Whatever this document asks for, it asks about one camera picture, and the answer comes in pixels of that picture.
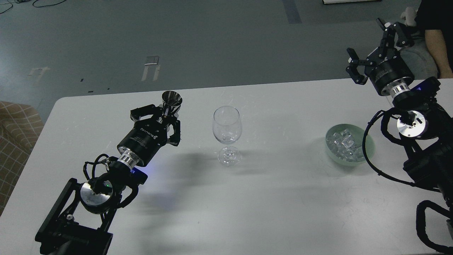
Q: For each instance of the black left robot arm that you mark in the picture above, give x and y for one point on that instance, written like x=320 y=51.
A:
x=79 y=221

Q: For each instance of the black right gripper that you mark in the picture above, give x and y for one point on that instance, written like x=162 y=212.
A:
x=386 y=70

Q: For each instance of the clear ice cubes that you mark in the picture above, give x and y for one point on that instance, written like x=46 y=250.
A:
x=345 y=147

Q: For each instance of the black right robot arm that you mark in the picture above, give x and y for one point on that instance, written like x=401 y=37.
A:
x=416 y=121

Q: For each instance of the steel cocktail jigger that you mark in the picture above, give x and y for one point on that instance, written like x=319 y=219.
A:
x=172 y=102

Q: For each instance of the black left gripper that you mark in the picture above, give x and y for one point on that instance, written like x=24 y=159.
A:
x=149 y=135

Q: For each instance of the person in black shirt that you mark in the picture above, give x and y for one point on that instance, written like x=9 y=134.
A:
x=434 y=21

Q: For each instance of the clear wine glass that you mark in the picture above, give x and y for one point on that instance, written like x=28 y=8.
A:
x=227 y=129

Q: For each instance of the beige checkered sofa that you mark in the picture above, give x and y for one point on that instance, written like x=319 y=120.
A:
x=20 y=127

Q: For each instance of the green glass bowl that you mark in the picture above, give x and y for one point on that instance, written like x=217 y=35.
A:
x=369 y=145

